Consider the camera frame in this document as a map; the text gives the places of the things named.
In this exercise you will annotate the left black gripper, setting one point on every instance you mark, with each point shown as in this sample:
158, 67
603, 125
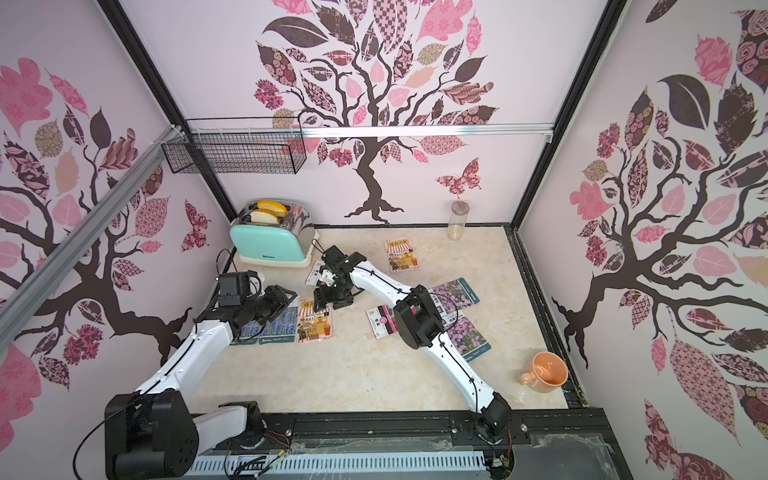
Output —
275, 293

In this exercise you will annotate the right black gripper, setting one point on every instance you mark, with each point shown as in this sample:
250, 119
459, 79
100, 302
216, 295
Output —
330, 293

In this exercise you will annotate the lavender packet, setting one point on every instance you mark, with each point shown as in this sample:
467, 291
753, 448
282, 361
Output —
248, 335
281, 330

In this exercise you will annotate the sunflower shop packet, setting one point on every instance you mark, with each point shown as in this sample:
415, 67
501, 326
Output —
401, 255
313, 325

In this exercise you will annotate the pink flower packet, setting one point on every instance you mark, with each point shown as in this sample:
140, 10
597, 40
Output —
315, 275
382, 321

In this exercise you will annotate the purple flower packet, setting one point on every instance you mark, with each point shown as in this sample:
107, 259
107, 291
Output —
454, 295
468, 340

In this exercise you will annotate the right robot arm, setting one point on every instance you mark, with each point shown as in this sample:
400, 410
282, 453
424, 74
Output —
419, 325

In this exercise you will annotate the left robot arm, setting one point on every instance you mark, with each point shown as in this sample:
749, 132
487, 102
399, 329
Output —
151, 433

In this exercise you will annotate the mint green toaster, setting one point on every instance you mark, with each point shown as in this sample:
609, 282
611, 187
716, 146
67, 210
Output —
287, 245

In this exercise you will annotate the pale toast slice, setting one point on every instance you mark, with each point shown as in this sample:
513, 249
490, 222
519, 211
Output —
265, 217

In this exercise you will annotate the yellow toast slice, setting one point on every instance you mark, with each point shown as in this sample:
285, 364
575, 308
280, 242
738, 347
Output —
273, 207

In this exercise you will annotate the clear glass jar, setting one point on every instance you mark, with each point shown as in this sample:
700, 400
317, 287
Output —
457, 223

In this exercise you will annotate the white vented strip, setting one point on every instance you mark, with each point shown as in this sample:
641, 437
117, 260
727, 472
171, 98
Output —
336, 465

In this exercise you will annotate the orange cup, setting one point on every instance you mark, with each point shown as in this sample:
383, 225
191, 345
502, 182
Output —
545, 372

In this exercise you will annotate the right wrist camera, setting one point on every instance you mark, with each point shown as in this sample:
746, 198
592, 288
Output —
326, 276

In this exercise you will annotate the black wire basket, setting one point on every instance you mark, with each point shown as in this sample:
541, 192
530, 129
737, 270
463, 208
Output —
247, 144

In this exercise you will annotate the aluminium rail back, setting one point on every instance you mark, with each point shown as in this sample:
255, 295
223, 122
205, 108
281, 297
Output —
396, 131

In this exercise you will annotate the aluminium rail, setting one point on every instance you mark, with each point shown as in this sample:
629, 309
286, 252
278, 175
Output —
396, 131
29, 297

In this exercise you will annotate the aluminium rail left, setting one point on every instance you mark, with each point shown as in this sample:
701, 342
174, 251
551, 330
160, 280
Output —
29, 297

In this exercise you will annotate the black base frame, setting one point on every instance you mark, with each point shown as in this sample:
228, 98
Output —
540, 444

